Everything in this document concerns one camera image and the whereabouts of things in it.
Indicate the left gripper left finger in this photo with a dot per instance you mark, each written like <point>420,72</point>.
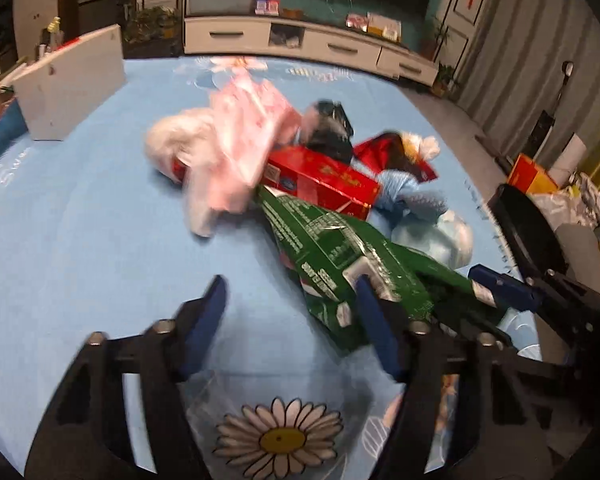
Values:
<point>118,412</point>

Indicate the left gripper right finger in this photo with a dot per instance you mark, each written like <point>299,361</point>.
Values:
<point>462,413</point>

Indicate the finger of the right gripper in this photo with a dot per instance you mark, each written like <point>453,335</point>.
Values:
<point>507,291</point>

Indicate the green snack wrapper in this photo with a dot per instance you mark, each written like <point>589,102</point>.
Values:
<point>328,252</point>

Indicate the black trash bin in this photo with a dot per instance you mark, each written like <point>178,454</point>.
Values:
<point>529,237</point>

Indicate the white plastic bag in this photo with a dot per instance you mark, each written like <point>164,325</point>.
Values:
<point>577,203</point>

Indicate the red yellow shopping bag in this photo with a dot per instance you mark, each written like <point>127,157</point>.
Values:
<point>531,178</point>

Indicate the blue crumpled cloth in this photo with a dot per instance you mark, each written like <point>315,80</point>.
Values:
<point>401,192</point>

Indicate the red foil wrapper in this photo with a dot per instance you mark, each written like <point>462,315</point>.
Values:
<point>403,151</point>

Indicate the red cardboard box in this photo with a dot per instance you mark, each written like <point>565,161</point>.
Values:
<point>306,174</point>

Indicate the blue floral table cloth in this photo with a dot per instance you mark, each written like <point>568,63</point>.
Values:
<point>93,238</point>

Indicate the dark crumpled wrapper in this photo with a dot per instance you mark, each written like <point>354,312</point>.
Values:
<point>325,128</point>

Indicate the grey curtain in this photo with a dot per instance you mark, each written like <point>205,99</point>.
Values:
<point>529,56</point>

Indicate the potted plant by cabinet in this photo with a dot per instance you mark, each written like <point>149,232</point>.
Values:
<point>434,37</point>

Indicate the white tv cabinet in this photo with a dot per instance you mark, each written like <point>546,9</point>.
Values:
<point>268,36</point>

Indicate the pink plastic bag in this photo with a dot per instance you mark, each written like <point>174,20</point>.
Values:
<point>218,153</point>

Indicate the white storage box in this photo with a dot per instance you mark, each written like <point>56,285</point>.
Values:
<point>57,93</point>

